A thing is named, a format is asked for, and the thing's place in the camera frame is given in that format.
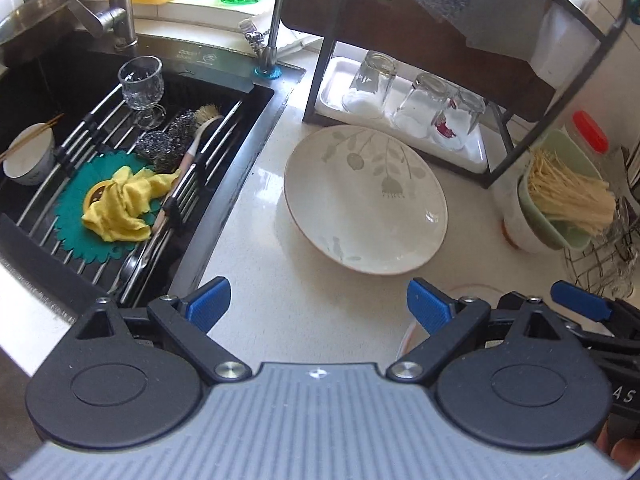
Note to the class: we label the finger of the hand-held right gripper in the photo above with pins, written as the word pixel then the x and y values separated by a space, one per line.
pixel 580 300

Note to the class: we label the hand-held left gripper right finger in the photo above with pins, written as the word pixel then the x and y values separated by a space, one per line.
pixel 427 306

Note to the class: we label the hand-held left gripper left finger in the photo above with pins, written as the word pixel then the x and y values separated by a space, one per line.
pixel 210 305

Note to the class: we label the floral ceramic plate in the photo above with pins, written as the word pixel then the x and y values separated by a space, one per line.
pixel 367 200

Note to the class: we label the person's right hand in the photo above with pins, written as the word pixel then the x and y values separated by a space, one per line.
pixel 617 447

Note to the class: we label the pale green stick holder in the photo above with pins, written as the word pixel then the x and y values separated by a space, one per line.
pixel 537 215

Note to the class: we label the white ceramic cup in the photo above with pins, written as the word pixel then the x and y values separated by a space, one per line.
pixel 515 230

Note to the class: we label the bundle of pale wooden sticks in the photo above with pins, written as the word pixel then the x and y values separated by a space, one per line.
pixel 570 195

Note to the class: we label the yellow cloth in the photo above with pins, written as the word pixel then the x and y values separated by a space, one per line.
pixel 122 205

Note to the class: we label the dark metal dish rack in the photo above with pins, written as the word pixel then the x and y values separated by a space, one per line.
pixel 505 165

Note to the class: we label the white drip tray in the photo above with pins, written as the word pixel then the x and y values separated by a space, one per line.
pixel 405 145

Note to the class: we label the steel wool scrubber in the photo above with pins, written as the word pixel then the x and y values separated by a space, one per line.
pixel 157 147
pixel 182 121

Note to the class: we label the clear jar with red lid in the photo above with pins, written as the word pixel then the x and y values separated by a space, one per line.
pixel 590 132

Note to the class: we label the white dish brush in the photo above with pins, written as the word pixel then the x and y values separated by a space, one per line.
pixel 200 132

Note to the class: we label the green silicone mat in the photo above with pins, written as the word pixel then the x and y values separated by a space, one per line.
pixel 75 185

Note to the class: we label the clear glass with red print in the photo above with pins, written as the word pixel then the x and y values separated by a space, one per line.
pixel 457 122

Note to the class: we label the black kitchen sink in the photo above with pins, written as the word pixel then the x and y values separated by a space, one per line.
pixel 215 110

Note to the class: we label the clear drinking glass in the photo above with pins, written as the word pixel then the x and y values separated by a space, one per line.
pixel 422 107
pixel 370 85

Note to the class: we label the steel roll-up sink rack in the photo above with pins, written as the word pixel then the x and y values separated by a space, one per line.
pixel 100 125

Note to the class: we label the white ceramic rice bowl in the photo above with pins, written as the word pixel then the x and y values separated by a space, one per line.
pixel 30 157

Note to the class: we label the clear glass goblet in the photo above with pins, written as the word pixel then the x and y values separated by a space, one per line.
pixel 141 82

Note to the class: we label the pair of wooden chopsticks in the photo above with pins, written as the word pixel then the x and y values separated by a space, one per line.
pixel 30 135

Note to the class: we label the white plastic holder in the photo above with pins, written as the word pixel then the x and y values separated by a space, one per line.
pixel 562 45

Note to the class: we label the brown wooden cutting board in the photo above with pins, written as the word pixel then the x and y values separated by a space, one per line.
pixel 390 25

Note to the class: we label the slim steel tap pipe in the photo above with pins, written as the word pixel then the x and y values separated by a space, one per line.
pixel 272 25

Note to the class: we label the steel kitchen faucet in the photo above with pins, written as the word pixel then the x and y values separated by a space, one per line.
pixel 117 15

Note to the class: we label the grey textured board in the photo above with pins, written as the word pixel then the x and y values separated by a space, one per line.
pixel 475 0

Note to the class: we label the steel basin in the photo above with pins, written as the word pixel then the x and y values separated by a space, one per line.
pixel 35 20

